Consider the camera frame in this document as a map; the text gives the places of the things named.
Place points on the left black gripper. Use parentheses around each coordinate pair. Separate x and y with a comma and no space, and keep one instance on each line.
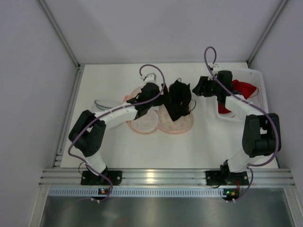
(172,100)

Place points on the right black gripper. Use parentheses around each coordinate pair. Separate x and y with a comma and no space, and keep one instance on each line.
(205,85)

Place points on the black bra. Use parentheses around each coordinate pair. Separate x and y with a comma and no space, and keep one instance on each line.
(179,100)

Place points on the pink floral mesh laundry bag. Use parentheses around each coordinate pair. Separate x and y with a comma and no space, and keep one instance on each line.
(159,119)

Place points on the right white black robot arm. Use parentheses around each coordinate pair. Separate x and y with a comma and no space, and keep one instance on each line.
(261,140)

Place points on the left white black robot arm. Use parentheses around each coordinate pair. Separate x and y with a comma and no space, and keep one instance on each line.
(88,132)

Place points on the white plastic basket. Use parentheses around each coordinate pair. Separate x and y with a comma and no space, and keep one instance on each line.
(255,78)

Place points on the clear plastic dome insert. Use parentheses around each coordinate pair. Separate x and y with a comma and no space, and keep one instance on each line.
(104,104)

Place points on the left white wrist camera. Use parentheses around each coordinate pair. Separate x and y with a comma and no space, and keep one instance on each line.
(149,78)

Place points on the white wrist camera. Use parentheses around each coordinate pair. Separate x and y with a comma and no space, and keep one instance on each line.
(214,67)
(149,78)

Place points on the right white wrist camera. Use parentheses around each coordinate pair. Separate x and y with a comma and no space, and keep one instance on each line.
(214,67)

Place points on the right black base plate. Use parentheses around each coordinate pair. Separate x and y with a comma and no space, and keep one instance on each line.
(218,178)

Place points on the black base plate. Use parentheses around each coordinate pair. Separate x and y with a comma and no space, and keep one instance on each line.
(89,178)
(218,178)

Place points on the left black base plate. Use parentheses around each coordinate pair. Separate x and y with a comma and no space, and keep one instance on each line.
(89,178)

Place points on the aluminium mounting rail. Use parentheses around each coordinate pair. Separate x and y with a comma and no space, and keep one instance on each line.
(262,178)

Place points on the grey slotted cable duct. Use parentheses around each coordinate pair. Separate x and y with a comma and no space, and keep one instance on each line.
(144,192)

